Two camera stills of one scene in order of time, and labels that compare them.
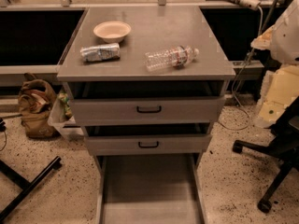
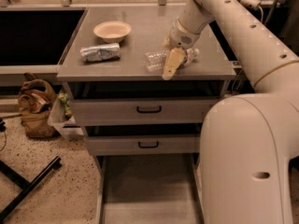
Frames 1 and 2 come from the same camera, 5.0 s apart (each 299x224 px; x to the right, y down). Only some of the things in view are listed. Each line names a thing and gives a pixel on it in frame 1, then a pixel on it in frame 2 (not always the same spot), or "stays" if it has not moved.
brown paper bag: (37, 106) stays
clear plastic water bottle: (176, 57) stays
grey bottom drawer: (150, 189) stays
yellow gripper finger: (263, 41) → (180, 36)
